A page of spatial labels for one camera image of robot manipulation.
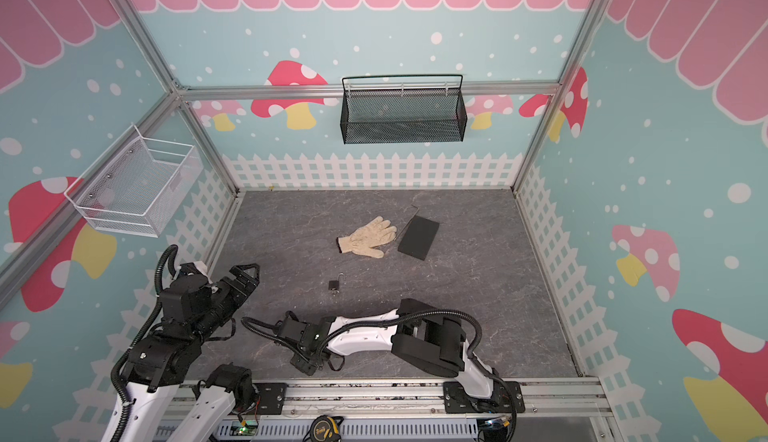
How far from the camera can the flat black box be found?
105 centimetres

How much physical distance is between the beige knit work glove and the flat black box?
0.18ft

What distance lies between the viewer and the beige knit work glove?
3.43 feet
